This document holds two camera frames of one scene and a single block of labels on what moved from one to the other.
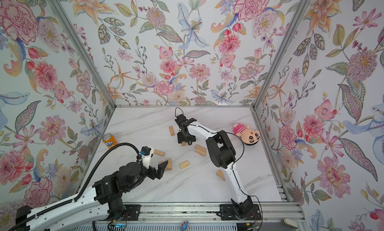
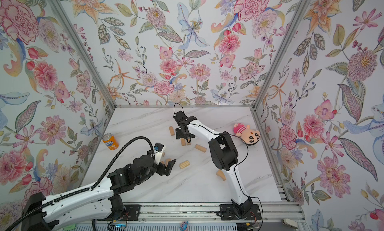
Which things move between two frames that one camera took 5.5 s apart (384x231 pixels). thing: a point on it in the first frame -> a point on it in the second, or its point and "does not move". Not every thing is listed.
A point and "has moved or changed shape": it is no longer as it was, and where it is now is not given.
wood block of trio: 200,152 has moved or changed shape
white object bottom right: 289,222 does not move
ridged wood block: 184,164 does not move
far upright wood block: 171,130 does not move
